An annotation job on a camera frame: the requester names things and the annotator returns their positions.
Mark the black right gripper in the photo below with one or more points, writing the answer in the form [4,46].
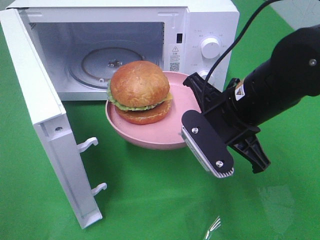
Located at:
[234,115]

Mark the pink round plate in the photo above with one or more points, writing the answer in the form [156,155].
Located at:
[166,133]

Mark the burger with lettuce and tomato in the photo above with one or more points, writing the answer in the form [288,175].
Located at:
[140,92]

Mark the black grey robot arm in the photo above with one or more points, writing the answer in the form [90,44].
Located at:
[291,73]

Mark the lower white microwave knob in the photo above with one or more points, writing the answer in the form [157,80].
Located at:
[204,73]

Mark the white microwave knob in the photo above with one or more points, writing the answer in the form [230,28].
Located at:
[210,47]
[204,73]

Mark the upper white microwave knob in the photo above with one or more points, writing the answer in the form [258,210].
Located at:
[210,47]

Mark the clear tape patch right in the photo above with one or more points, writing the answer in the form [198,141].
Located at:
[279,206]

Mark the clear tape patch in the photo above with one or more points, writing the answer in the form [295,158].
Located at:
[279,206]
[211,231]

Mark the clear tape patch near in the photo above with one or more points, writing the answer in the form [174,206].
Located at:
[211,231]

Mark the white microwave oven body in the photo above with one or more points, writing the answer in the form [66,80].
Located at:
[57,26]

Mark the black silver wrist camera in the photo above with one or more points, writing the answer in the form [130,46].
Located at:
[206,145]

